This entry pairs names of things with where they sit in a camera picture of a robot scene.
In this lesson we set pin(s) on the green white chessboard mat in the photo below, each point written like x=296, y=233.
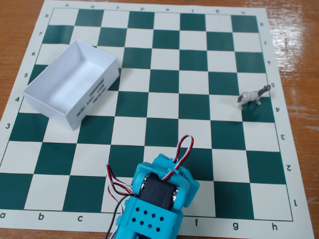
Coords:
x=159, y=104

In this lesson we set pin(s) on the white cardboard box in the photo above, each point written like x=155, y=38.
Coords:
x=67, y=82

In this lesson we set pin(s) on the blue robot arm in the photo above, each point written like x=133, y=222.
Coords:
x=152, y=214

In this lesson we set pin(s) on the grey white toy horse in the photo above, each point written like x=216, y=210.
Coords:
x=250, y=97

